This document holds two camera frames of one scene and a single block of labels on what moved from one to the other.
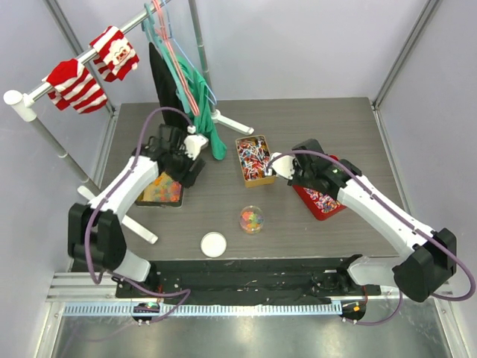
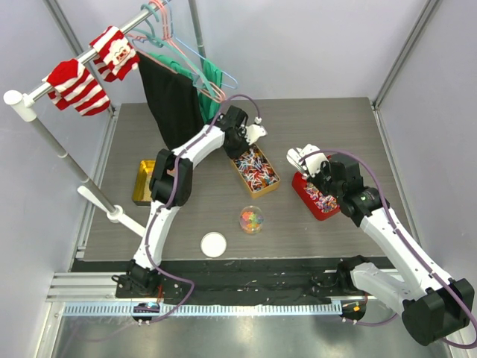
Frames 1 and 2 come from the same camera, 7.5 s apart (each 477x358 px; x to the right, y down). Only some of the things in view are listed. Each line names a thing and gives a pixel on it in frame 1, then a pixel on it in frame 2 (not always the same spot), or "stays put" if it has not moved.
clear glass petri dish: (251, 219) stays put
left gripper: (190, 178) to (235, 154)
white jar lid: (213, 244) stays put
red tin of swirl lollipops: (320, 205) stays put
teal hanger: (150, 26) to (157, 42)
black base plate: (248, 281) stays put
